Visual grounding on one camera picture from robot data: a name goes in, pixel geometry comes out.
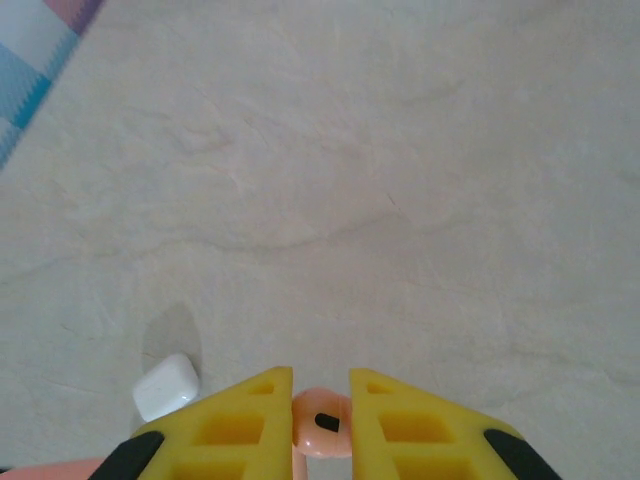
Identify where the pink wireless earbud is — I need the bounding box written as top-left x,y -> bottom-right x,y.
291,387 -> 355,480

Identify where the white earbud charging case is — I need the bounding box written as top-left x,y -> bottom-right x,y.
132,352 -> 199,423

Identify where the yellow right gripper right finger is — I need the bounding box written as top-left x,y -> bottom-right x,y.
348,367 -> 564,480

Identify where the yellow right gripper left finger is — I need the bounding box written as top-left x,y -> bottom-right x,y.
99,365 -> 295,480

